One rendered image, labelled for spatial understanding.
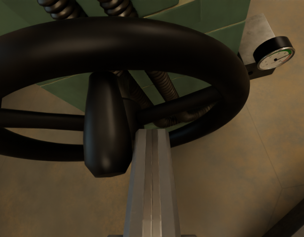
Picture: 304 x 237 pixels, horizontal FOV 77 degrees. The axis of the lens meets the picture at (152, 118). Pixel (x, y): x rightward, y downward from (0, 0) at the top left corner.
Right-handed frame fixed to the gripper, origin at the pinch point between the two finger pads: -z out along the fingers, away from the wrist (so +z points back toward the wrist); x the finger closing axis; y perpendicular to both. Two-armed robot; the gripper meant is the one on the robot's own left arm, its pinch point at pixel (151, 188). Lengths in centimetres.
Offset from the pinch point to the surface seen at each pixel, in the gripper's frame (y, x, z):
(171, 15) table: 3.7, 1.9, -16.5
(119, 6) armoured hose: 5.0, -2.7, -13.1
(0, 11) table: 2.6, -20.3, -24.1
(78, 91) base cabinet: -16.9, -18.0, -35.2
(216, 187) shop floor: -75, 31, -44
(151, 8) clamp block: 4.4, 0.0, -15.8
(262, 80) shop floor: -41, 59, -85
